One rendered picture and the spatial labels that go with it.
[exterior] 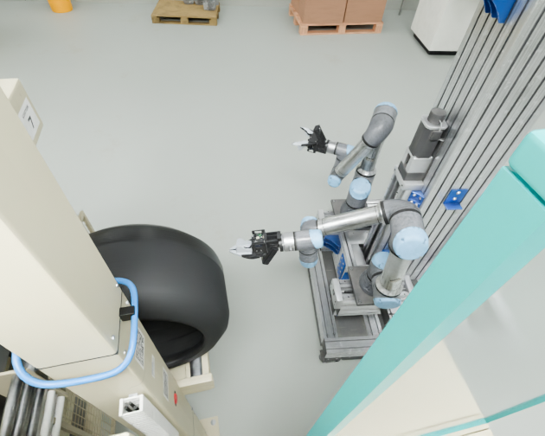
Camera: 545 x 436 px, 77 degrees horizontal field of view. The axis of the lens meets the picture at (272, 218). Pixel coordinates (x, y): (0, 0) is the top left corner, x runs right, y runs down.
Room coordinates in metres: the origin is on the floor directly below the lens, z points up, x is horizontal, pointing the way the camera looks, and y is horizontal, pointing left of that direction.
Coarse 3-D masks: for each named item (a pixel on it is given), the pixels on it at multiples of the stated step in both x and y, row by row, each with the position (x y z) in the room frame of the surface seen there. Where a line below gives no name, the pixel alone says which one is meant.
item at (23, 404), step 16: (0, 384) 0.24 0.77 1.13; (16, 384) 0.23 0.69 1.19; (0, 400) 0.22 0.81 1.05; (16, 400) 0.20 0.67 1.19; (32, 400) 0.21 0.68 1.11; (48, 400) 0.23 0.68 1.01; (64, 400) 0.25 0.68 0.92; (0, 416) 0.18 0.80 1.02; (16, 416) 0.16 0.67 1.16; (32, 416) 0.17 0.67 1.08; (48, 416) 0.19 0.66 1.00; (0, 432) 0.12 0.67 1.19; (16, 432) 0.13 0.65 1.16; (32, 432) 0.14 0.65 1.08; (48, 432) 0.15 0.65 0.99
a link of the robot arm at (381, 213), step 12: (384, 204) 0.92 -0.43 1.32; (396, 204) 0.90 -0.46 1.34; (408, 204) 0.88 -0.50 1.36; (312, 216) 0.98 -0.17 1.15; (336, 216) 0.93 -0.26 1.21; (348, 216) 0.92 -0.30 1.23; (360, 216) 0.90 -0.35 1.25; (372, 216) 0.89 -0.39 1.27; (384, 216) 0.88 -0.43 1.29; (300, 228) 0.93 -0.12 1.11; (312, 228) 0.91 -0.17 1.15; (324, 228) 0.90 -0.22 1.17; (336, 228) 0.89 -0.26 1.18; (348, 228) 0.89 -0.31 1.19
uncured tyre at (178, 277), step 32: (128, 224) 0.65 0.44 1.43; (128, 256) 0.51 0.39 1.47; (160, 256) 0.53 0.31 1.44; (192, 256) 0.57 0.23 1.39; (128, 288) 0.42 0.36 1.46; (160, 288) 0.43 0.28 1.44; (192, 288) 0.47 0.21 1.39; (224, 288) 0.55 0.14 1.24; (160, 320) 0.38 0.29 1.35; (192, 320) 0.41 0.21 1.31; (224, 320) 0.46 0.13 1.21; (160, 352) 0.44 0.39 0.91; (192, 352) 0.40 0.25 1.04
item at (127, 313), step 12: (132, 288) 0.31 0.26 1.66; (132, 300) 0.29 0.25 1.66; (120, 312) 0.26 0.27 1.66; (132, 312) 0.26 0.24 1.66; (132, 324) 0.24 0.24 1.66; (132, 336) 0.22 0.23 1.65; (132, 348) 0.20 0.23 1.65; (12, 360) 0.16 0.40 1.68; (24, 372) 0.15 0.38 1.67; (108, 372) 0.17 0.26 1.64; (120, 372) 0.17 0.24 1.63; (36, 384) 0.14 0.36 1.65; (48, 384) 0.14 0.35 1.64; (60, 384) 0.14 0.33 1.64; (72, 384) 0.14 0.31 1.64
